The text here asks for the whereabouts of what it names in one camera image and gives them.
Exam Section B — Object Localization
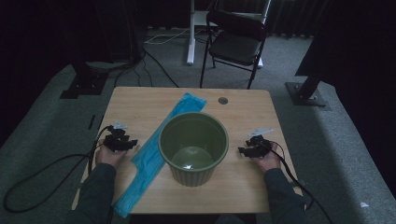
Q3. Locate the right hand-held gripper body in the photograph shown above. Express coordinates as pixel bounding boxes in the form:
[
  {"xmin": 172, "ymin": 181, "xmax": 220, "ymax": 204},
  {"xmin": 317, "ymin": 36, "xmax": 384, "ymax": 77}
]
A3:
[{"xmin": 247, "ymin": 127, "xmax": 275, "ymax": 158}]

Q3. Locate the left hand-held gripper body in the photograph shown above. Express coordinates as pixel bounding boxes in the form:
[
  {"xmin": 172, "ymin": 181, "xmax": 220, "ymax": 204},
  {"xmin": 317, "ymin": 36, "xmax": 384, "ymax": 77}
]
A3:
[{"xmin": 103, "ymin": 121, "xmax": 129, "ymax": 153}]

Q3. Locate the blue plastic bag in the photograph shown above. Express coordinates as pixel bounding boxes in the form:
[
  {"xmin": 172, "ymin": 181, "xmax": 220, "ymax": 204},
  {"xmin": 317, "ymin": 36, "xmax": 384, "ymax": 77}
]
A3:
[{"xmin": 113, "ymin": 92, "xmax": 208, "ymax": 218}]

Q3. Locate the green ribbed bin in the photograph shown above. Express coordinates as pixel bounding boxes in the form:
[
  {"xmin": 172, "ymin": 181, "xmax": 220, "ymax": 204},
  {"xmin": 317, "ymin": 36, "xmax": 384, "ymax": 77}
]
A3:
[{"xmin": 158, "ymin": 111, "xmax": 230, "ymax": 188}]

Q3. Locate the person's left hand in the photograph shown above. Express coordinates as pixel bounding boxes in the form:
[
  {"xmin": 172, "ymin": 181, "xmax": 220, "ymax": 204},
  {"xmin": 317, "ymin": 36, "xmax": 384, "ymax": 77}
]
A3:
[{"xmin": 94, "ymin": 143, "xmax": 139, "ymax": 169}]

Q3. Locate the person's right hand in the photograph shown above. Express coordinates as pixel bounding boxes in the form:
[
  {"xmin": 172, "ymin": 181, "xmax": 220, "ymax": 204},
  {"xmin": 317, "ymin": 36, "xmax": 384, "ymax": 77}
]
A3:
[{"xmin": 252, "ymin": 142, "xmax": 282, "ymax": 174}]

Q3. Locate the black stand with square base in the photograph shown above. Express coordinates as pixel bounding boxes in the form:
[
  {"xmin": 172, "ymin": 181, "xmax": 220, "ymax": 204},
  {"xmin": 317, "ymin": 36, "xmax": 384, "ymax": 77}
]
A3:
[{"xmin": 59, "ymin": 55, "xmax": 110, "ymax": 100}]

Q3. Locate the black slanted stand with base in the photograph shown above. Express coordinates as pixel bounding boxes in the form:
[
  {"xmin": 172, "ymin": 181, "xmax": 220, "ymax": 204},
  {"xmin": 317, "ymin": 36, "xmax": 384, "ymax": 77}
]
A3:
[{"xmin": 285, "ymin": 74, "xmax": 332, "ymax": 112}]

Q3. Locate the black folding chair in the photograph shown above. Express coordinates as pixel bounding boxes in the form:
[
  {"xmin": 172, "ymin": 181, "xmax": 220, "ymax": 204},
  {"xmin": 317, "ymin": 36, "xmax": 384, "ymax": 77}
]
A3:
[{"xmin": 199, "ymin": 9, "xmax": 269, "ymax": 91}]

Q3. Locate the dark curtain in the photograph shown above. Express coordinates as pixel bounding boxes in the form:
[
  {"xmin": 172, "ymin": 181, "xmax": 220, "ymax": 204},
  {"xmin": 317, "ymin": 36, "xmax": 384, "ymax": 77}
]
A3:
[{"xmin": 136, "ymin": 0, "xmax": 331, "ymax": 39}]

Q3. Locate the dark cloth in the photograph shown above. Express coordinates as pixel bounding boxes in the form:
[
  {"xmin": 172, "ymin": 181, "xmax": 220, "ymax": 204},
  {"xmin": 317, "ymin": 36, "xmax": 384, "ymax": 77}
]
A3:
[{"xmin": 294, "ymin": 0, "xmax": 396, "ymax": 194}]

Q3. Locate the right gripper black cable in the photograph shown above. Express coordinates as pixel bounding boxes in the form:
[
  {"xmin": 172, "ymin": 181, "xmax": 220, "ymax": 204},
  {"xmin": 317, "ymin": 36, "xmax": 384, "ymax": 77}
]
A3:
[{"xmin": 269, "ymin": 141, "xmax": 334, "ymax": 224}]

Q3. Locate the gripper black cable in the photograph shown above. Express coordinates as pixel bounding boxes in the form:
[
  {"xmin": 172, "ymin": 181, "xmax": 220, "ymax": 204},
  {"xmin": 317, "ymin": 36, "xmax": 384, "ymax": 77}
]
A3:
[
  {"xmin": 269, "ymin": 141, "xmax": 334, "ymax": 224},
  {"xmin": 2, "ymin": 125, "xmax": 115, "ymax": 224}
]

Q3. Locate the black floor cable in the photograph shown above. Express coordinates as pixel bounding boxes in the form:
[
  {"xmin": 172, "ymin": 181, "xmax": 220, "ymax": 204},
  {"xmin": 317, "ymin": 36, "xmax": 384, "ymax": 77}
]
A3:
[
  {"xmin": 113, "ymin": 52, "xmax": 154, "ymax": 88},
  {"xmin": 143, "ymin": 49, "xmax": 180, "ymax": 89}
]

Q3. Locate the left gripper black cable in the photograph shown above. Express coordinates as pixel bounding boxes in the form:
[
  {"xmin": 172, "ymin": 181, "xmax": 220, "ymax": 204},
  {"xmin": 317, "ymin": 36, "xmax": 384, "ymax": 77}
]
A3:
[{"xmin": 2, "ymin": 125, "xmax": 115, "ymax": 224}]

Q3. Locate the white floor cable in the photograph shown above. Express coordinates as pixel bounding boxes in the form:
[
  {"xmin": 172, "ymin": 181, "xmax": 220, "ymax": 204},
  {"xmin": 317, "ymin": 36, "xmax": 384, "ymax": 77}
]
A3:
[{"xmin": 143, "ymin": 27, "xmax": 206, "ymax": 45}]

